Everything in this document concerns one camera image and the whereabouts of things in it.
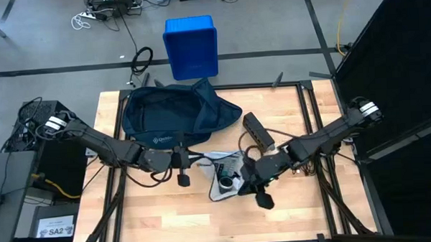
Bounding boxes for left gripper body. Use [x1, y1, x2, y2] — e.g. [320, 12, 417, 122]
[169, 145, 193, 172]

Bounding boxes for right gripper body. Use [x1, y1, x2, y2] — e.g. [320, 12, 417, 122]
[240, 152, 293, 196]

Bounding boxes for round black silver-rimmed object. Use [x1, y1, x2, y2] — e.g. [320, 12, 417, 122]
[218, 176, 236, 192]

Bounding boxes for clear mesh zip pouch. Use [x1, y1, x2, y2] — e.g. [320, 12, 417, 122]
[195, 149, 246, 204]

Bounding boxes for black network switch box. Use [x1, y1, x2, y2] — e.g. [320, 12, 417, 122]
[242, 111, 276, 153]

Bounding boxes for black cable bundle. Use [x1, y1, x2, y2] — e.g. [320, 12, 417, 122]
[292, 159, 319, 179]

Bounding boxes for navy blue backpack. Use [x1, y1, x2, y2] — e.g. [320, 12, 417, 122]
[120, 75, 244, 152]

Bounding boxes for blue plastic bin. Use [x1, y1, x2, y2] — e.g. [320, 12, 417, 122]
[162, 14, 220, 82]

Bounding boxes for black computer tower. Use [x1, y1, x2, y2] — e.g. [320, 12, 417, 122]
[6, 99, 96, 200]

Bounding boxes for white SA2 sign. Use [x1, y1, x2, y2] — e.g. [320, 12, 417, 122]
[35, 214, 76, 238]

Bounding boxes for black box with sign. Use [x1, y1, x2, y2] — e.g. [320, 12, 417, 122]
[9, 203, 80, 242]

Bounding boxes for black partition panel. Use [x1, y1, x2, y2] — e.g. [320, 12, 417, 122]
[331, 0, 431, 240]

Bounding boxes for power strip electronics pile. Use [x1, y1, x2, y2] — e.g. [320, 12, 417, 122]
[85, 0, 144, 19]

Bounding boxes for grey side desk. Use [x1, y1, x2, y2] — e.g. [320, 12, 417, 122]
[0, 151, 40, 242]

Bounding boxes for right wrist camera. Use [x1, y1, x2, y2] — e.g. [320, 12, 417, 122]
[254, 190, 275, 211]

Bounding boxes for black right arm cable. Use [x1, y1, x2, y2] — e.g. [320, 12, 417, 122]
[236, 126, 300, 164]

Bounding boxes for black metal table frame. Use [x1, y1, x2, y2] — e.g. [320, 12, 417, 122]
[66, 78, 379, 242]

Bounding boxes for coiled black floor cable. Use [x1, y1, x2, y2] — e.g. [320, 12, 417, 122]
[128, 46, 155, 85]

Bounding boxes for yellow cable by tower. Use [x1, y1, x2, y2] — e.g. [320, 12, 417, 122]
[30, 171, 81, 200]

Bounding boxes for long yellow floor cable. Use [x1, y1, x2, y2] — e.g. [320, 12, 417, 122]
[335, 0, 354, 57]

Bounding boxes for black tower cables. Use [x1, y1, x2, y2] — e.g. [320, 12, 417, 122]
[0, 96, 45, 153]

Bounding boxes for white floor cable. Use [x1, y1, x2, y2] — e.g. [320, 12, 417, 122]
[70, 9, 107, 31]

